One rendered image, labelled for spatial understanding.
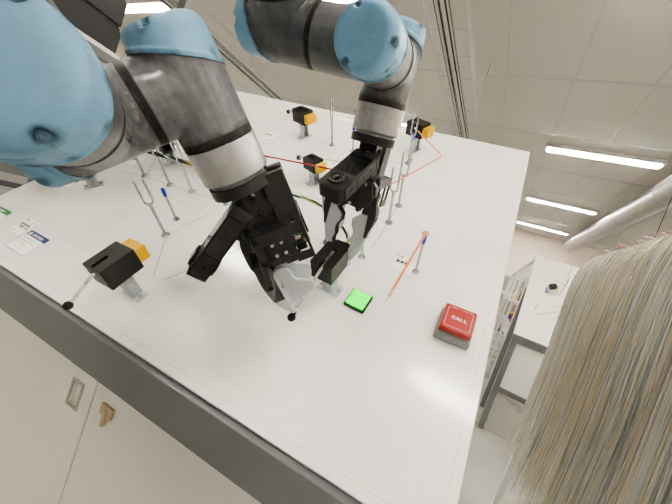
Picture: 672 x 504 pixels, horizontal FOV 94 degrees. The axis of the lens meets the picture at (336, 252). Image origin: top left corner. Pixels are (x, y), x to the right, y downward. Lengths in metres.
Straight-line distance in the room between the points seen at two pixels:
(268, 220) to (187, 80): 0.16
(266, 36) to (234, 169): 0.19
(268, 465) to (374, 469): 0.13
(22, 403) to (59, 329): 0.24
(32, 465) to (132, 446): 0.27
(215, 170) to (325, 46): 0.20
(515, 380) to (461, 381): 2.71
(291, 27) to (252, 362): 0.46
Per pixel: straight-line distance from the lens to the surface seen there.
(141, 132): 0.34
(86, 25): 1.39
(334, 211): 0.55
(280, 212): 0.38
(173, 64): 0.34
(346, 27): 0.41
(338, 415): 0.49
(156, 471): 0.69
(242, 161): 0.35
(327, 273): 0.52
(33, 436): 0.93
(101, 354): 0.66
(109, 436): 0.75
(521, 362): 3.22
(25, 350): 0.92
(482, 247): 0.74
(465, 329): 0.55
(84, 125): 0.20
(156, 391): 0.58
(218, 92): 0.35
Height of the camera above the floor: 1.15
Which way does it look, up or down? 3 degrees down
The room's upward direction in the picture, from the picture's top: 20 degrees clockwise
